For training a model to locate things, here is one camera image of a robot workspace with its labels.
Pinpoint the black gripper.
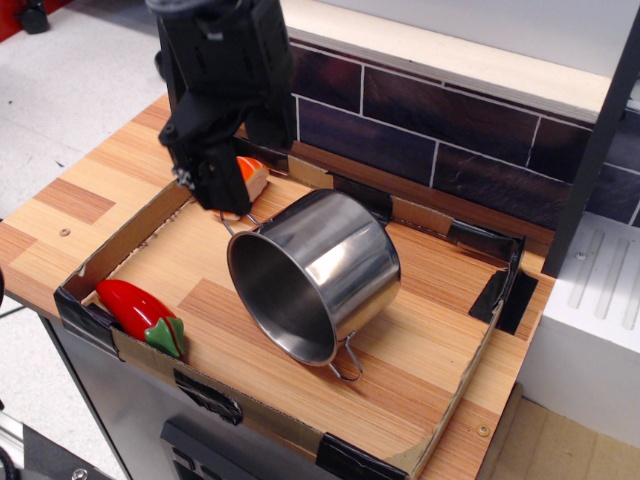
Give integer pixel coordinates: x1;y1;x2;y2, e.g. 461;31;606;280
154;1;295;216

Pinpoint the shiny metal pot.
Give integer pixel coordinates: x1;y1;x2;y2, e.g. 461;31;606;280
227;189;401;382

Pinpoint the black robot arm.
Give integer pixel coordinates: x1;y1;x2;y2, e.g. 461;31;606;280
147;1;295;216

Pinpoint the cardboard fence with black tape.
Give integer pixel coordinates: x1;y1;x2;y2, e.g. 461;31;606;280
55;152;552;479

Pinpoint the orange salmon sushi toy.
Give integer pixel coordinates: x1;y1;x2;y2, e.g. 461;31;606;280
236;156;269;205

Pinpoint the dark brick backsplash panel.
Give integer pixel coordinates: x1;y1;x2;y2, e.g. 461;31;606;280
154;0;640;279

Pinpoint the red chili pepper toy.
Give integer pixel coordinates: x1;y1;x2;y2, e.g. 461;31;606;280
96;279;186;359

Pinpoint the black chair caster wheel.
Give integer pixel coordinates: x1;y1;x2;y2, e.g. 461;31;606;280
14;0;49;35

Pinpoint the black oven control panel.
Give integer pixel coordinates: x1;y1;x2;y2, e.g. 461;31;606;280
159;418;261;480

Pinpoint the white ribbed sink drainer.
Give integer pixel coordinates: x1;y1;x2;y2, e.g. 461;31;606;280
518;213;639;446

